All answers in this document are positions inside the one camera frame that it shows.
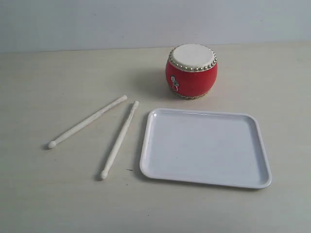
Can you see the white drumstick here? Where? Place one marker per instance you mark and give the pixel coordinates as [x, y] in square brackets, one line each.
[118, 142]
[85, 122]

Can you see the small red drum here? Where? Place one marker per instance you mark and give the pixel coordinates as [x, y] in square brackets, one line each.
[191, 70]

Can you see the white rectangular plastic tray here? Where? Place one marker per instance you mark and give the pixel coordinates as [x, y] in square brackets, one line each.
[213, 148]

